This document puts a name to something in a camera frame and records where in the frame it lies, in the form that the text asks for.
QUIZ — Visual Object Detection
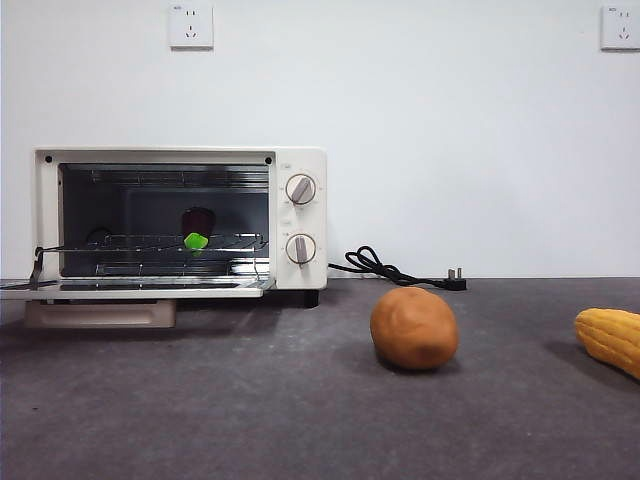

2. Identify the beige round oven knob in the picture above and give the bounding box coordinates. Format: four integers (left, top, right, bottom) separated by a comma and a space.
285, 232, 318, 268
285, 173, 318, 206

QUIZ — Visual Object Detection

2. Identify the purple eggplant with green stem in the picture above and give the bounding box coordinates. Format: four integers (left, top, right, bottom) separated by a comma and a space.
179, 206, 217, 258

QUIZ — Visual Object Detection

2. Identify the metal wire oven rack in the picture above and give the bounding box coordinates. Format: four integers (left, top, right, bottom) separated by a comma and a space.
42, 230, 270, 254

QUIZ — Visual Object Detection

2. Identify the black power cable with plug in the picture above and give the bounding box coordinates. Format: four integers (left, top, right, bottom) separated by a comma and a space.
328, 244, 469, 292

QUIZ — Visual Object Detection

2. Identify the yellow corn cob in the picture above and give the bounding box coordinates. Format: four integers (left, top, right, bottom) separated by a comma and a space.
574, 307, 640, 380

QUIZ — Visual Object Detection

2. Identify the glass oven door with handle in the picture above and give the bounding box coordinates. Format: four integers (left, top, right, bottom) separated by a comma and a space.
0, 276, 277, 330

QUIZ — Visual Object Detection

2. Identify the white wall socket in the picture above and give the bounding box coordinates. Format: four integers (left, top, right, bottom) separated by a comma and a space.
168, 2, 215, 51
600, 3, 640, 51

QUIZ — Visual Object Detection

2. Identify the brown potato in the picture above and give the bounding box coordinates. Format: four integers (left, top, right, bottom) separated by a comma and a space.
369, 285, 460, 372

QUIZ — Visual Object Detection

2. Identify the white Toshiba toaster oven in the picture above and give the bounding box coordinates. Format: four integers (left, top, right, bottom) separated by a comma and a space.
32, 145, 330, 308

